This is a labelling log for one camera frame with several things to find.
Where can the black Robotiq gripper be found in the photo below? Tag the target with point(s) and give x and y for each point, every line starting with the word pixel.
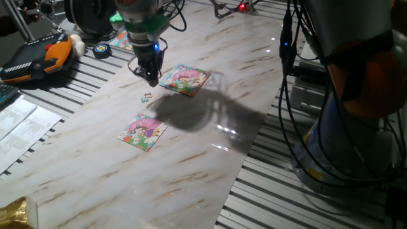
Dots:
pixel 149 55

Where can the small jigsaw puzzle piece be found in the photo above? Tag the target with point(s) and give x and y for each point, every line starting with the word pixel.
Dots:
pixel 145 98

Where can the black puck with blue sticker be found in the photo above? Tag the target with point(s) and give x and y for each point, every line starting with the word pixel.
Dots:
pixel 101 51

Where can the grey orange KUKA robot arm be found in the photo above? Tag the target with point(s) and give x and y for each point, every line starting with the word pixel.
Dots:
pixel 349 19

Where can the forearm in maroon sleeve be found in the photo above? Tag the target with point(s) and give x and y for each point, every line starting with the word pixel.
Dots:
pixel 8 27

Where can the colourful cartoon jigsaw puzzle board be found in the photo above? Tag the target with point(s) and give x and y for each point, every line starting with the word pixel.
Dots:
pixel 185 79
pixel 142 132

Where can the blue orange jigsaw puzzle board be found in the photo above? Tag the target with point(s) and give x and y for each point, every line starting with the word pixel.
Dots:
pixel 122 41

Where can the black filament spool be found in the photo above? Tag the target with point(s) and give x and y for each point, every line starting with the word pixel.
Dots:
pixel 90 16

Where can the thin grey metal bar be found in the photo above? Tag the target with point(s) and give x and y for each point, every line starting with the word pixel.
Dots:
pixel 51 20

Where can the orange black teach pendant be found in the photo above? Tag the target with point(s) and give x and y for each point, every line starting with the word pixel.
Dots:
pixel 35 60

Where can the printed white paper sheet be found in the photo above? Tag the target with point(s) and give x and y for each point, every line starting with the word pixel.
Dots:
pixel 28 136
pixel 14 116

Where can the thick grey metal bar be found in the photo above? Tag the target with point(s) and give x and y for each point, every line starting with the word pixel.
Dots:
pixel 19 20

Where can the black metal bar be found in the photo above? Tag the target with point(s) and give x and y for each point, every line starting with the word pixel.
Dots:
pixel 313 74

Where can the small white carton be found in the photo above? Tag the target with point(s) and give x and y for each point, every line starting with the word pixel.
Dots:
pixel 32 213

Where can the gold foil bag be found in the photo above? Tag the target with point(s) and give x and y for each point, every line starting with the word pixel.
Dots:
pixel 12 214

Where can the green printed wrist mount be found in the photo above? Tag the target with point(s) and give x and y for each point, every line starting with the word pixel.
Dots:
pixel 152 25

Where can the aluminium profile post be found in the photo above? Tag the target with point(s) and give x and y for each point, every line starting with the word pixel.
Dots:
pixel 251 8

